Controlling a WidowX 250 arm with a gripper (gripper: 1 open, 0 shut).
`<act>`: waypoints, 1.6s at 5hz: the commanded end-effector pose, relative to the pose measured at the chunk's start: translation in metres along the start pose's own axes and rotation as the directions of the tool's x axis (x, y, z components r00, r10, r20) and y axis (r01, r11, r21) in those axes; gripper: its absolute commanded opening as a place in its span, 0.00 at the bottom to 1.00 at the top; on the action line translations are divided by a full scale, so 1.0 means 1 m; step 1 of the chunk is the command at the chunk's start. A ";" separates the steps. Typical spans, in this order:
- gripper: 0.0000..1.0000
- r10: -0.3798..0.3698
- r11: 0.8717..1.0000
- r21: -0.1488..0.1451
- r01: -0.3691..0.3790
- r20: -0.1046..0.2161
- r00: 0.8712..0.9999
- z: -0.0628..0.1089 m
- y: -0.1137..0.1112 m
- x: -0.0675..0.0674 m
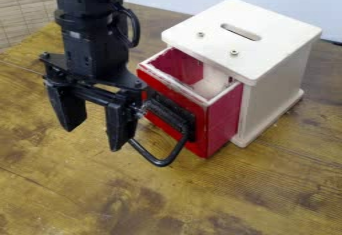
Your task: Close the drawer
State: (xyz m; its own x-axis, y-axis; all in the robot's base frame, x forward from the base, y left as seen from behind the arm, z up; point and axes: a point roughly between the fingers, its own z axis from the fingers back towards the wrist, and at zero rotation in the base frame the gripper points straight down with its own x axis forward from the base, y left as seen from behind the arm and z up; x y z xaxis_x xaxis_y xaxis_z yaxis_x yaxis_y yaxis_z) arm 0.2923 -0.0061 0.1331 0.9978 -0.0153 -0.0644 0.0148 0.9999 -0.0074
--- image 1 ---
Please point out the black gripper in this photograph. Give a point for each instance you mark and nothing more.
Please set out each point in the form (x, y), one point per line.
(89, 73)

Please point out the black metal drawer handle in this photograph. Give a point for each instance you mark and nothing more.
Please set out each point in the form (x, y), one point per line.
(177, 118)

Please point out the red drawer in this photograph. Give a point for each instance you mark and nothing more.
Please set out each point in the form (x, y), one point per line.
(201, 90)

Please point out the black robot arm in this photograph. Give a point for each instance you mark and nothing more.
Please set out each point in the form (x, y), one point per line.
(97, 12)

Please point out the white wooden box cabinet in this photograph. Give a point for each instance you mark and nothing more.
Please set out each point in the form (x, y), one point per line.
(261, 48)

